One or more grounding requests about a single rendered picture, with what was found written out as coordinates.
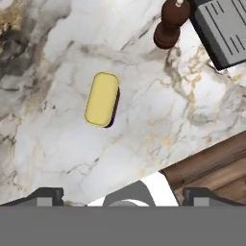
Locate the yellow oval food can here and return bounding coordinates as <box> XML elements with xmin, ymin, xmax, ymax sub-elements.
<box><xmin>84</xmin><ymin>71</ymin><xmax>121</xmax><ymax>129</ymax></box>

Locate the grey slotted appliance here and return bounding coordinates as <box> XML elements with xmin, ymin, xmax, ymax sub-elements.
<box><xmin>188</xmin><ymin>0</ymin><xmax>246</xmax><ymax>72</ymax></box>

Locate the white and grey round object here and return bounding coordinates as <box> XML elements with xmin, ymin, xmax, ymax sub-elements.
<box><xmin>86</xmin><ymin>171</ymin><xmax>181</xmax><ymax>208</ymax></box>

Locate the dark brown wooden pepper mill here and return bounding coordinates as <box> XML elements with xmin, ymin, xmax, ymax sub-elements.
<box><xmin>153</xmin><ymin>0</ymin><xmax>192</xmax><ymax>50</ymax></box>

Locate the brown wooden cabinet front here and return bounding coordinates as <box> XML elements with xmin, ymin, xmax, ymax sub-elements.
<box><xmin>160</xmin><ymin>130</ymin><xmax>246</xmax><ymax>207</ymax></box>

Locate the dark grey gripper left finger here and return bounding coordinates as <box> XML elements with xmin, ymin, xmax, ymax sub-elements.
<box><xmin>0</xmin><ymin>186</ymin><xmax>65</xmax><ymax>208</ymax></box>

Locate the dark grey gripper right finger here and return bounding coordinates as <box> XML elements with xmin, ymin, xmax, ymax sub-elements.
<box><xmin>183</xmin><ymin>186</ymin><xmax>246</xmax><ymax>208</ymax></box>

